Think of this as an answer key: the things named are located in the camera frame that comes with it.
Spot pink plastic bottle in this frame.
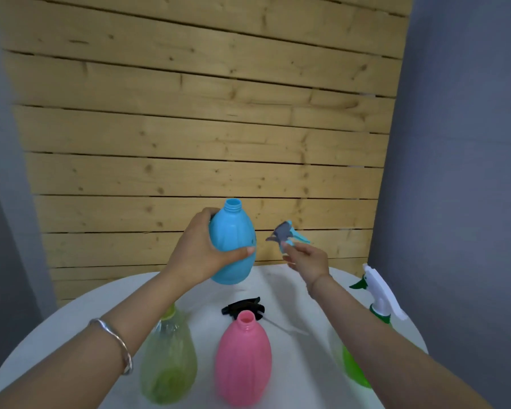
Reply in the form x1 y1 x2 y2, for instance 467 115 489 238
215 310 273 408

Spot person's left hand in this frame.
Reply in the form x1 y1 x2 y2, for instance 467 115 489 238
165 208 256 289

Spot grey blue spray trigger head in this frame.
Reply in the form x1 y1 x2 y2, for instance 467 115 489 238
265 220 311 254

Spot green spray bottle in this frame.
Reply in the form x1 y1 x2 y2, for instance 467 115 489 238
329 319 393 389

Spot wooden plank panel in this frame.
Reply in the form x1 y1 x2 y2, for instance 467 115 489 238
0 0 416 308

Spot person's right hand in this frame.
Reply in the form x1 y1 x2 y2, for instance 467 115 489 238
283 242 330 294

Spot yellow-green transparent bottle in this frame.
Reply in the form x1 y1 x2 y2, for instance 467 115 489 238
140 303 198 406

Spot black spray trigger head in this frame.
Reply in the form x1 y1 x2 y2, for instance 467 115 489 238
221 297 309 337

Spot white green spray trigger head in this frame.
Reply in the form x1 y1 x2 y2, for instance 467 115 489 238
349 263 409 323

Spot person's right forearm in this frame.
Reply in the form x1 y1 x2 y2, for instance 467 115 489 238
307 273 492 409

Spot silver bangle bracelet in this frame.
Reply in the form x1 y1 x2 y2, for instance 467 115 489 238
88 318 134 376

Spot person's left forearm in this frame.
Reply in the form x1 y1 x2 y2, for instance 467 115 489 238
0 268 196 409

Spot blue plastic bottle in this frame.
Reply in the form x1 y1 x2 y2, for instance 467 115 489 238
208 198 257 285

